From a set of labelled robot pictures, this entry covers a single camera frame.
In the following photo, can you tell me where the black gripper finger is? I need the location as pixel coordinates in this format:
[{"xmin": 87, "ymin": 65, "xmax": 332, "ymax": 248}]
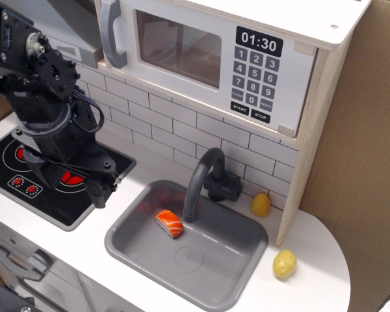
[{"xmin": 84, "ymin": 174, "xmax": 122, "ymax": 209}]

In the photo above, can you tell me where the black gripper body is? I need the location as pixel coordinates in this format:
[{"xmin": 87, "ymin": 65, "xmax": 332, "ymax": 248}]
[{"xmin": 23, "ymin": 139, "xmax": 119, "ymax": 189}]

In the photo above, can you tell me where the grey microwave door handle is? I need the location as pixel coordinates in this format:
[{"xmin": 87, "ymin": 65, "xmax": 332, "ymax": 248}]
[{"xmin": 100, "ymin": 0, "xmax": 127, "ymax": 69}]

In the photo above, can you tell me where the white toy microwave door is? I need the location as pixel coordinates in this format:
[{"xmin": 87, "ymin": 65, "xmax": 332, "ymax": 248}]
[{"xmin": 113, "ymin": 1, "xmax": 317, "ymax": 137}]

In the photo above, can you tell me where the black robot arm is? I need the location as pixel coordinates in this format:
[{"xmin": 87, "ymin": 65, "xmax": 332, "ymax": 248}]
[{"xmin": 0, "ymin": 3, "xmax": 120, "ymax": 208}]

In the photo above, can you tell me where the black toy stove top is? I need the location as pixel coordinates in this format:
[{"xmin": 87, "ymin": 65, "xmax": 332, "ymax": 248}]
[{"xmin": 0, "ymin": 128, "xmax": 137, "ymax": 232}]

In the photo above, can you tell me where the salmon sushi toy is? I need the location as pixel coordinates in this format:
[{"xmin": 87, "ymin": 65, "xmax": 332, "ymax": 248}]
[{"xmin": 155, "ymin": 209, "xmax": 184, "ymax": 239}]

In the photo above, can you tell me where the white toy oven door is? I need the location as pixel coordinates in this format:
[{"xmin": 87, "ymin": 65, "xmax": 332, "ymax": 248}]
[{"xmin": 0, "ymin": 222, "xmax": 92, "ymax": 311}]

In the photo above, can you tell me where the dark grey toy faucet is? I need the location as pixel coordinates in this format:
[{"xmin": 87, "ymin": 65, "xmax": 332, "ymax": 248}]
[{"xmin": 183, "ymin": 148, "xmax": 242, "ymax": 223}]

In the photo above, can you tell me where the grey range hood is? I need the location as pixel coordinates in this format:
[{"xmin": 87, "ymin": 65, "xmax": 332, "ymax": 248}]
[{"xmin": 32, "ymin": 0, "xmax": 104, "ymax": 69}]

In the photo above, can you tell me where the grey toy sink basin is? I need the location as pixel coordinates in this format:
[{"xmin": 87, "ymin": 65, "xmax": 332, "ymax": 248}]
[{"xmin": 105, "ymin": 180, "xmax": 268, "ymax": 311}]

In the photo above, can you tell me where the wooden toy kitchen cabinet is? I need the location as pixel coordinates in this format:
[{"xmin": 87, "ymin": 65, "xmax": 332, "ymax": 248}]
[{"xmin": 90, "ymin": 1, "xmax": 369, "ymax": 246}]

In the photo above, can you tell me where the yellow toy potato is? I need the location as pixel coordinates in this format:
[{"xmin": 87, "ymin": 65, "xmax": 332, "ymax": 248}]
[{"xmin": 272, "ymin": 250, "xmax": 297, "ymax": 278}]

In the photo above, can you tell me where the brown cardboard panel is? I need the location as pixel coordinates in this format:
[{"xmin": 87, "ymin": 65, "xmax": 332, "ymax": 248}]
[{"xmin": 301, "ymin": 1, "xmax": 390, "ymax": 311}]

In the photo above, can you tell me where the grey oven door handle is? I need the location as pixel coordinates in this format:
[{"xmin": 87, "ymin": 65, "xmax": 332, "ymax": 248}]
[{"xmin": 0, "ymin": 245, "xmax": 53, "ymax": 281}]

